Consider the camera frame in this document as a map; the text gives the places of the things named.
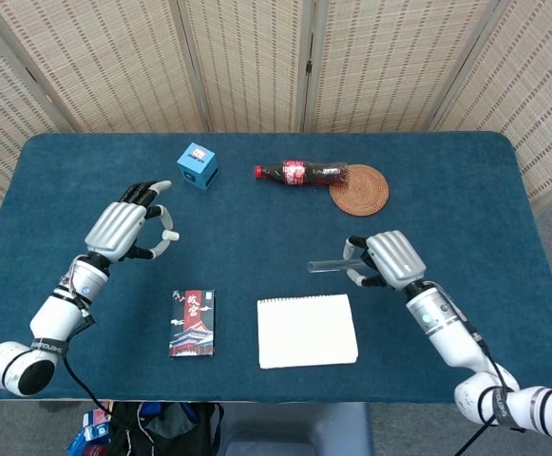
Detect round woven rattan coaster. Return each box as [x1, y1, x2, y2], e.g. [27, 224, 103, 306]
[328, 163, 391, 218]

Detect light blue cardboard box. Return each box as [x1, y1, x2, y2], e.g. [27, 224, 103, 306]
[176, 142, 220, 192]

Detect dark blue table cloth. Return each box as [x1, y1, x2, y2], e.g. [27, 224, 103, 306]
[0, 131, 552, 404]

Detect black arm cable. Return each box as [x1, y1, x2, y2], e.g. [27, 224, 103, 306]
[427, 282, 514, 456]
[59, 308, 115, 414]

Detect cola bottle red cap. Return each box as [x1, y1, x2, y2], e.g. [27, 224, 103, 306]
[254, 160, 351, 188]

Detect blue red plastic bags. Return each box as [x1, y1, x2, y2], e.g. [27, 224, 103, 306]
[66, 402, 115, 456]

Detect white spiral notebook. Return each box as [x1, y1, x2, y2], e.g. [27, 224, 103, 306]
[256, 293, 359, 371]

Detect black backpack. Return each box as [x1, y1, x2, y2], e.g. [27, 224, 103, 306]
[108, 402, 224, 456]

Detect grey blue chair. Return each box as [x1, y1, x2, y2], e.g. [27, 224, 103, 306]
[218, 402, 375, 456]

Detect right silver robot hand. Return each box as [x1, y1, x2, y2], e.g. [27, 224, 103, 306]
[344, 230, 428, 291]

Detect clear glass test tube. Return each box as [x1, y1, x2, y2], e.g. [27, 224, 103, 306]
[307, 256, 371, 276]

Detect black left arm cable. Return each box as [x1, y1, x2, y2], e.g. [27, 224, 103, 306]
[59, 308, 115, 414]

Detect black red palace box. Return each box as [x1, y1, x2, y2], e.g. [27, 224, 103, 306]
[167, 288, 217, 359]

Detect woven bamboo screen panel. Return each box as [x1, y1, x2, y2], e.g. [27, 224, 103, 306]
[0, 9, 75, 238]
[429, 0, 552, 210]
[175, 0, 319, 134]
[0, 0, 210, 134]
[298, 0, 503, 134]

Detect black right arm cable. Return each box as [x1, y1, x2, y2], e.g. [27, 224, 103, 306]
[427, 282, 514, 456]

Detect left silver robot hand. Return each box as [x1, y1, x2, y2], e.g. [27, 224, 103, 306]
[84, 179, 181, 265]

